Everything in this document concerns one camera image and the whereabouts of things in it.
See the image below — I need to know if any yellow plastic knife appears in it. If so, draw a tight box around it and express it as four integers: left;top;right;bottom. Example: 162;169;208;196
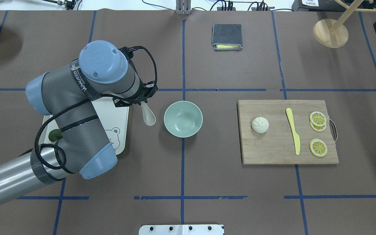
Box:
286;107;301;156

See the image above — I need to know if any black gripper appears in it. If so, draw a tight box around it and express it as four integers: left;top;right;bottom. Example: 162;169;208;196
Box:
112;83;158;107

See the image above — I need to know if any white steamed bun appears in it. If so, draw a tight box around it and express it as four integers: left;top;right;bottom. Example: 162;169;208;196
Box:
251;117;270;133

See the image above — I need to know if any white ceramic soup spoon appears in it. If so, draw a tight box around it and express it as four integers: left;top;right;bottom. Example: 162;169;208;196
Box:
141;102;156;126

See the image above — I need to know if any black camera mount wrist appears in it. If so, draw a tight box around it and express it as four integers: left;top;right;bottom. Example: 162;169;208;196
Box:
118;46;140;67

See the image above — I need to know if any lower lemon slice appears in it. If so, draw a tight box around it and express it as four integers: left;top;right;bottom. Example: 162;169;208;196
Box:
309;138;328;157

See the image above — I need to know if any green avocado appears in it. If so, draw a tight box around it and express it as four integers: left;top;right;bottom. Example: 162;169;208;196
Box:
48;129;63;143

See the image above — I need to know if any top lemon slice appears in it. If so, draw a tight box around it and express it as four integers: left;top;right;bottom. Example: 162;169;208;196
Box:
309;111;327;127

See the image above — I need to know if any bamboo cutting board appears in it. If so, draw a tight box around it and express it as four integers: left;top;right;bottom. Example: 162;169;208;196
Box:
237;100;339;164

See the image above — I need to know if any light green bowl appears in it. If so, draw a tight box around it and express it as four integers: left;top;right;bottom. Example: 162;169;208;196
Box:
163;101;203;138

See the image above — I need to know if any cream bear serving tray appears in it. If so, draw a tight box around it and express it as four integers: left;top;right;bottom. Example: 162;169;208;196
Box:
43;97;130;156

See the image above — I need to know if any wooden cup tree stand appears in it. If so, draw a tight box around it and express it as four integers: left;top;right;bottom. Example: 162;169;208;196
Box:
312;0;376;49

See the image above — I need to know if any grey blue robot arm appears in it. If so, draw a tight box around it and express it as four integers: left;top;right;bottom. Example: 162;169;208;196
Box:
0;40;158;205

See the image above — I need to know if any aluminium frame post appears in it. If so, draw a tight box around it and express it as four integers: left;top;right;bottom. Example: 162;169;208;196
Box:
176;0;192;15

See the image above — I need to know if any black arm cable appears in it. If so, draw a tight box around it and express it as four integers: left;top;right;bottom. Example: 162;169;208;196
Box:
34;46;158;181

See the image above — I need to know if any under lemon slice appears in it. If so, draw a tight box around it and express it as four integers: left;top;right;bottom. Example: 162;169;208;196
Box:
310;123;327;132

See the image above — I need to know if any grey folded cloth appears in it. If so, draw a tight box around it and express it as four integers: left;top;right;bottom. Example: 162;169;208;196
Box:
211;24;243;51

